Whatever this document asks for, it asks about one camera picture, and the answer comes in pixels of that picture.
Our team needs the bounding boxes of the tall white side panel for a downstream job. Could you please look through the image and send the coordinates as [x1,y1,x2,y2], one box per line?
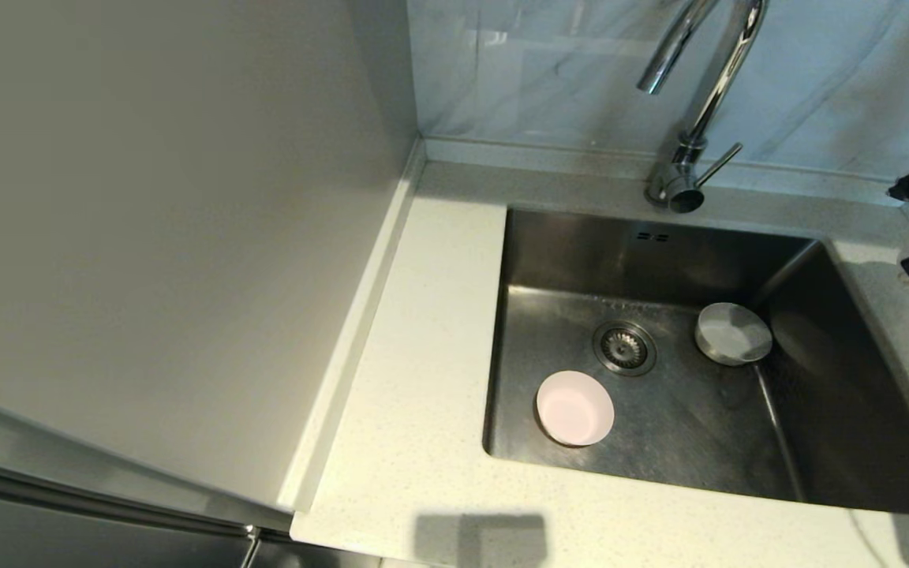
[0,0,428,510]

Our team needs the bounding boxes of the stainless steel refrigerator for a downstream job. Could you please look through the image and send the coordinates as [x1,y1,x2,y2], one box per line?
[0,383,381,568]

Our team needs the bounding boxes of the chrome gooseneck faucet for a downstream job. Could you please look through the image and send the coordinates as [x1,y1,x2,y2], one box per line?
[637,0,769,215]

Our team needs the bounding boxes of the stainless steel sink basin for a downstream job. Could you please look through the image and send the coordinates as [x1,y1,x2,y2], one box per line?
[484,207,909,518]

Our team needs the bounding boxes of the grey ceramic bowl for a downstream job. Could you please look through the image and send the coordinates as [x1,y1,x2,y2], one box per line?
[695,302,774,368]

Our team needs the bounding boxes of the round metal drain strainer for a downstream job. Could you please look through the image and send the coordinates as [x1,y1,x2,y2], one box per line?
[592,320,658,378]

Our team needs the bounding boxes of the pink ceramic bowl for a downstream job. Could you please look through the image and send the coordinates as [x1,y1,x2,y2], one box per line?
[535,370,615,449]

